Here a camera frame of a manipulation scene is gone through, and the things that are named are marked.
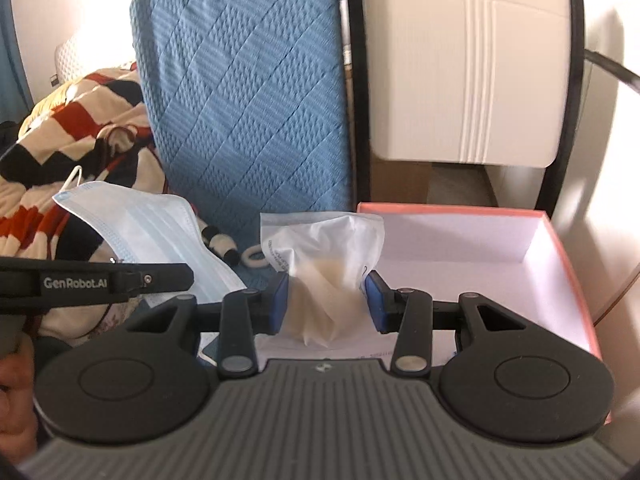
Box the white cushion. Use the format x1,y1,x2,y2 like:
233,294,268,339
52,30,103,88

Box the white ring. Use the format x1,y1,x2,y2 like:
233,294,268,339
240,246,270,269

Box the blue quilted sofa cushion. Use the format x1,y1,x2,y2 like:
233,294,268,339
129,0,353,281

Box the striped blanket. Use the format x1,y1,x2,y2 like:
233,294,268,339
0,60,206,348

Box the pink cardboard box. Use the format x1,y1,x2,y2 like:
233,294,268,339
260,201,613,426

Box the blue face mask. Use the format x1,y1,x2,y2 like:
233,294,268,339
52,166,248,306

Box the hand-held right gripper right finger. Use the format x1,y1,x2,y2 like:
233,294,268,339
365,271,528,377

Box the panda plush toy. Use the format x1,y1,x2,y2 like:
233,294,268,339
201,226,240,265

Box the brown cardboard box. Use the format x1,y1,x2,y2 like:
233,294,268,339
370,156,432,206

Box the clear plastic bag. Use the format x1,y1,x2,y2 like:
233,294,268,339
260,211,386,348

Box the person's left hand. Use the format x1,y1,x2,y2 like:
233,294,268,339
0,342,40,456

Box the blue curtain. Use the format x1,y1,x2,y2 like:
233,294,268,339
0,0,35,128

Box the beige plastic appliance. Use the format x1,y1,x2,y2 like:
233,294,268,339
357,0,576,167

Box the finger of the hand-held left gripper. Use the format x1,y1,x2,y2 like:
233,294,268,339
111,260,196,302

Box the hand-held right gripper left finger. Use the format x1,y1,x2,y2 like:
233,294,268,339
125,272,290,380

